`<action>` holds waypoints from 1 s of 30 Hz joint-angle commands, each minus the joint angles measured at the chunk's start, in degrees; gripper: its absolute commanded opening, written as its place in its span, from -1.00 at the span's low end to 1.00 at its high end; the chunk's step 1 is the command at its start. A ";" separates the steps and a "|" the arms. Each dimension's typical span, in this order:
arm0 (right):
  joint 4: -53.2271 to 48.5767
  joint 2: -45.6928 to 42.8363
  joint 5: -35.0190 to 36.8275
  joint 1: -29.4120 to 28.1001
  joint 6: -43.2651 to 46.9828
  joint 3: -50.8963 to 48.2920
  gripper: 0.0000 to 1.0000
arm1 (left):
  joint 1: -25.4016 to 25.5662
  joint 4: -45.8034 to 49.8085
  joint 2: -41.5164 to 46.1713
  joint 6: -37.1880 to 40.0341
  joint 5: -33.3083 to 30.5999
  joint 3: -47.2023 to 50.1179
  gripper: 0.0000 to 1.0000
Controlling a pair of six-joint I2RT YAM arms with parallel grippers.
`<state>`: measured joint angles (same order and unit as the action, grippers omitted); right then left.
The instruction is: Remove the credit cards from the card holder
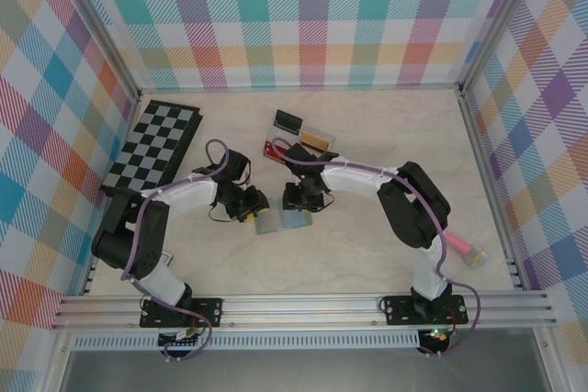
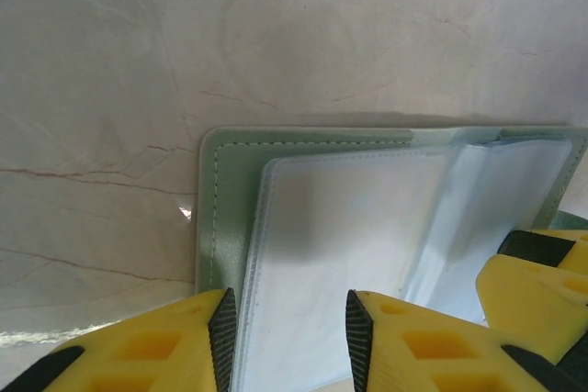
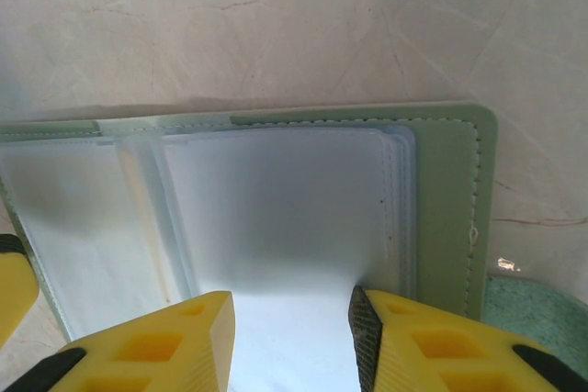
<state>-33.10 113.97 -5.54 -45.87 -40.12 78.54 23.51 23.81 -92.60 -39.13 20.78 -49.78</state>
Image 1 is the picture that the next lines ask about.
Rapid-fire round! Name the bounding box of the gold card with black stripe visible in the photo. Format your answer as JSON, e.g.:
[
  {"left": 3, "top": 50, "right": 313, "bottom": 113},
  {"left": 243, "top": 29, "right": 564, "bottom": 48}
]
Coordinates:
[{"left": 300, "top": 130, "right": 333, "bottom": 151}]

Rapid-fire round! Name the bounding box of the small circuit board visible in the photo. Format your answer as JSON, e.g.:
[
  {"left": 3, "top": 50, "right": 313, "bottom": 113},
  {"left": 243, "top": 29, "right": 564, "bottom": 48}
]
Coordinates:
[
  {"left": 158, "top": 330, "right": 206, "bottom": 350},
  {"left": 422, "top": 327, "right": 454, "bottom": 346}
]

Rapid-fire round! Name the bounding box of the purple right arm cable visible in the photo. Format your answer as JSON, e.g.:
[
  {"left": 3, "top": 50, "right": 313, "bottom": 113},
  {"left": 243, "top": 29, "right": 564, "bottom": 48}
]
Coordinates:
[{"left": 271, "top": 136, "right": 481, "bottom": 359}]

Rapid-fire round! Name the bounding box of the red card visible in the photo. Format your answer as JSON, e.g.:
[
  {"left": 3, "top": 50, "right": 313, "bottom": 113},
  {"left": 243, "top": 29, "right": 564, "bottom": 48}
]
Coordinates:
[{"left": 261, "top": 139, "right": 291, "bottom": 164}]

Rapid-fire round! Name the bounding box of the white slotted cable duct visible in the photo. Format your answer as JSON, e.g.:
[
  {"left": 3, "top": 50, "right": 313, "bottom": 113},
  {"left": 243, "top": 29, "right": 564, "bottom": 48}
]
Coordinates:
[{"left": 72, "top": 334, "right": 423, "bottom": 352}]

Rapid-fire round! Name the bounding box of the pink toy microphone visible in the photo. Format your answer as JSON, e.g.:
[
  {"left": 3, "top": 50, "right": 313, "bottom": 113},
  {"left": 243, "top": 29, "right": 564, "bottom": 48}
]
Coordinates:
[{"left": 444, "top": 230, "right": 491, "bottom": 268}]

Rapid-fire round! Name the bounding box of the clear acrylic card stand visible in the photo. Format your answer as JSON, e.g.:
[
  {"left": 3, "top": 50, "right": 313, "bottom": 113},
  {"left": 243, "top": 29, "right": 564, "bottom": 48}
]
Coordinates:
[{"left": 264, "top": 123, "right": 336, "bottom": 166}]

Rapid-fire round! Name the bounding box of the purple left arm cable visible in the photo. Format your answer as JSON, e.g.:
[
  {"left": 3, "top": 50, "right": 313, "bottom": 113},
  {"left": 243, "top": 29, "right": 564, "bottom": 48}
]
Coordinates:
[{"left": 119, "top": 138, "right": 231, "bottom": 363}]

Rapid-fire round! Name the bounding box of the aluminium frame post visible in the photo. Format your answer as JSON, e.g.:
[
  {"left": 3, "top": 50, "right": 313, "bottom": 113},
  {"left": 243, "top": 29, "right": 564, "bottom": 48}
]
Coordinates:
[
  {"left": 53, "top": 0, "right": 143, "bottom": 104},
  {"left": 457, "top": 0, "right": 548, "bottom": 98}
]

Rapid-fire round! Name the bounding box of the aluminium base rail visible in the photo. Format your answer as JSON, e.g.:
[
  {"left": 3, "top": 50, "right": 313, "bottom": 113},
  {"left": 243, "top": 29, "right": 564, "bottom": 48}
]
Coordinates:
[{"left": 51, "top": 289, "right": 560, "bottom": 331}]

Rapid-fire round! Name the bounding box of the aluminium side rail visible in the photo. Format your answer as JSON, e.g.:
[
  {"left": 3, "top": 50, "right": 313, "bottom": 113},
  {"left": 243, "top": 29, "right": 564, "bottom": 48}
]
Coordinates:
[
  {"left": 57, "top": 91, "right": 142, "bottom": 301},
  {"left": 458, "top": 88, "right": 527, "bottom": 292}
]

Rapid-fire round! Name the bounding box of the thin black left gripper cable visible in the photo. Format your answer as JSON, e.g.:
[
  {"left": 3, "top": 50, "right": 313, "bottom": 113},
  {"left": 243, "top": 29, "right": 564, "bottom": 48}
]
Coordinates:
[{"left": 207, "top": 202, "right": 232, "bottom": 225}]

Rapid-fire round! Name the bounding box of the aluminium rear rail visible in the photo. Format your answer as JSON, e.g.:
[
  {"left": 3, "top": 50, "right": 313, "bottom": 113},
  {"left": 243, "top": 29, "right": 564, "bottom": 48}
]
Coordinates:
[{"left": 137, "top": 84, "right": 465, "bottom": 93}]

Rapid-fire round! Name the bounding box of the mint green card holder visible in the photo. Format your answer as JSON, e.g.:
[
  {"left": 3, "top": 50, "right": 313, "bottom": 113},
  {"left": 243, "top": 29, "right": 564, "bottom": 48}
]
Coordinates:
[{"left": 254, "top": 197, "right": 316, "bottom": 236}]

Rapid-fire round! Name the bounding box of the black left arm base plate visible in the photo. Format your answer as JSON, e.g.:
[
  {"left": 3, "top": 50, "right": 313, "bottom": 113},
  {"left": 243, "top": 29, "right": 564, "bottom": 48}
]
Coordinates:
[{"left": 139, "top": 297, "right": 225, "bottom": 329}]

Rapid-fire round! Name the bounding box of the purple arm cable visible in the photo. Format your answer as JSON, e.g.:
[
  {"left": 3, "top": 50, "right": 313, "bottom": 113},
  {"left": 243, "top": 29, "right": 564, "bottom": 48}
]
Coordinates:
[
  {"left": 271, "top": 136, "right": 481, "bottom": 359},
  {"left": 119, "top": 138, "right": 231, "bottom": 363}
]

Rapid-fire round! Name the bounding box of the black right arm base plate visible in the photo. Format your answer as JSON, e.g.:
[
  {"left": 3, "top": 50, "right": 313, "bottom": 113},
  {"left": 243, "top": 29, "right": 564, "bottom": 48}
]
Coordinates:
[{"left": 382, "top": 293, "right": 469, "bottom": 327}]

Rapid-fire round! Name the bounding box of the black and grey chessboard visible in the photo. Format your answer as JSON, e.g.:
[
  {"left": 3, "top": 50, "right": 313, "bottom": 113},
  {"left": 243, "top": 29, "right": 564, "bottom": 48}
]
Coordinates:
[{"left": 99, "top": 99, "right": 204, "bottom": 198}]

